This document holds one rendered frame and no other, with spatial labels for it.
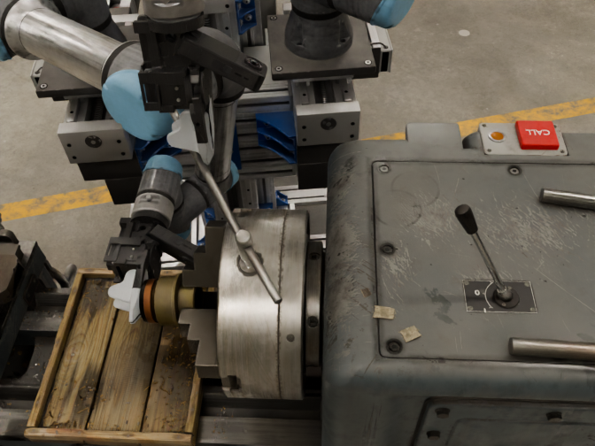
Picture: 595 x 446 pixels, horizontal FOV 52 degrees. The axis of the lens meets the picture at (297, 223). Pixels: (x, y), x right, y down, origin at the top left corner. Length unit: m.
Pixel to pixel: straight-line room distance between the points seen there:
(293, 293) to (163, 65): 0.36
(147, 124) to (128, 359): 0.50
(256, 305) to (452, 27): 2.90
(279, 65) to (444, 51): 2.16
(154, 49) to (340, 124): 0.60
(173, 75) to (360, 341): 0.42
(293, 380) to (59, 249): 1.84
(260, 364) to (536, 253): 0.43
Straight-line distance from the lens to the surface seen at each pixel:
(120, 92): 0.96
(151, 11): 0.80
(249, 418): 1.19
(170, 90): 0.83
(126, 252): 1.12
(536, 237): 0.95
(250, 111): 1.44
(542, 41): 3.65
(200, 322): 1.01
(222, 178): 1.30
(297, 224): 0.95
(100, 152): 1.39
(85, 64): 1.08
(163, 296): 1.04
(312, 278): 0.95
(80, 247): 2.64
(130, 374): 1.25
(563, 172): 1.06
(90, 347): 1.30
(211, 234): 1.00
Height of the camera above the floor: 1.97
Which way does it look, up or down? 51 degrees down
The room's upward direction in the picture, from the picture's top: 2 degrees counter-clockwise
